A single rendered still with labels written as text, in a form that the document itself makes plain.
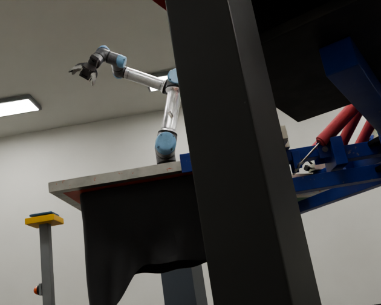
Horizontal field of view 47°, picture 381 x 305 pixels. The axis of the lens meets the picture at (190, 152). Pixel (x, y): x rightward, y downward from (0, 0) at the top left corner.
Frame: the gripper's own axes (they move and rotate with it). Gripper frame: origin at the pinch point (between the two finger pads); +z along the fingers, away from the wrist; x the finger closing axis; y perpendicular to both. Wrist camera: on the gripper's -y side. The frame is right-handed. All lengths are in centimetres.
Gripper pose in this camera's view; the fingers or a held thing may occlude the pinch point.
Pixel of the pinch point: (80, 77)
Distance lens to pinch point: 257.9
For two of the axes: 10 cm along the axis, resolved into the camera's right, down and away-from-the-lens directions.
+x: -8.7, -4.8, -1.3
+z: -2.6, 6.5, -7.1
